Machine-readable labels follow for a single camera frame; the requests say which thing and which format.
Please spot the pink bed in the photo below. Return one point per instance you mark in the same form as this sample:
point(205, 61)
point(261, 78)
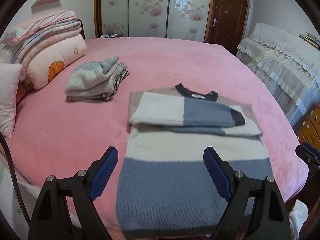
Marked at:
point(75, 130)

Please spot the floral sliding-door wardrobe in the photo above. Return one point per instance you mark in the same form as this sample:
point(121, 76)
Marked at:
point(150, 5)

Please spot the brown wooden door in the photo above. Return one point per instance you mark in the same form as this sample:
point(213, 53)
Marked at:
point(228, 15)

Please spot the striped folded garment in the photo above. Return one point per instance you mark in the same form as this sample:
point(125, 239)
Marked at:
point(120, 76)

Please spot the wooden drawer cabinet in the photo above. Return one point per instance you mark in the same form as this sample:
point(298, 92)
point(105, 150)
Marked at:
point(311, 127)

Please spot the white dotted printed cloth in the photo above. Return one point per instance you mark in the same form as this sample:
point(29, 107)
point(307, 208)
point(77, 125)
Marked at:
point(10, 200)

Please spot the grey checked fleece garment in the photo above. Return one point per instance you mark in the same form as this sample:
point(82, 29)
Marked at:
point(92, 76)

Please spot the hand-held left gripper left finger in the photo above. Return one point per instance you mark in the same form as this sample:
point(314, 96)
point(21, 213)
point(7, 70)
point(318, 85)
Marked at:
point(105, 172)

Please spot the white lace furniture cover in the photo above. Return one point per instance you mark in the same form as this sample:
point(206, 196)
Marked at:
point(282, 65)

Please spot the small pink printed pillow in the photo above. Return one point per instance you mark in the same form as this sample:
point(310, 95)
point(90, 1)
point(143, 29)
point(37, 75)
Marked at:
point(7, 100)

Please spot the dark wooden headboard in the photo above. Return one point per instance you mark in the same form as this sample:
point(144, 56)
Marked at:
point(82, 30)

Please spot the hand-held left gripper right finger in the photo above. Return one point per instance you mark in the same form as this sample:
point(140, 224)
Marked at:
point(215, 173)

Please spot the stack of books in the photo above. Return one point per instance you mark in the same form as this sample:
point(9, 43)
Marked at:
point(311, 40)

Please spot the small flat box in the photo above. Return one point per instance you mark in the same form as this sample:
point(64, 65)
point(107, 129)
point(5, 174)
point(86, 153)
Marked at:
point(111, 35)

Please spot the pink frilled folded blanket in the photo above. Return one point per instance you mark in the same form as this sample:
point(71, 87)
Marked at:
point(42, 32)

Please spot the colour-block knit sweater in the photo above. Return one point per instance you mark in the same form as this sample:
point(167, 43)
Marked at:
point(175, 155)

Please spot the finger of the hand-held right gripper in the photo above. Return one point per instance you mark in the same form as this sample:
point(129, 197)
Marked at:
point(310, 155)

